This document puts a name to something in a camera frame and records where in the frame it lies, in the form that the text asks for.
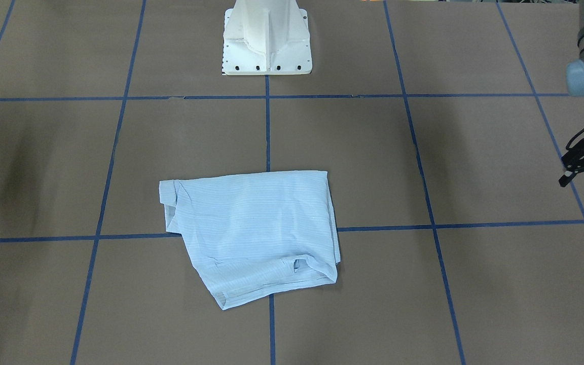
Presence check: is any light blue shirt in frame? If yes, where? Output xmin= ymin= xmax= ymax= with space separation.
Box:
xmin=159 ymin=170 xmax=341 ymax=310

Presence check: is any white mounting pillar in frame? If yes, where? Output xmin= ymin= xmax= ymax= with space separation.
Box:
xmin=221 ymin=1 xmax=313 ymax=76

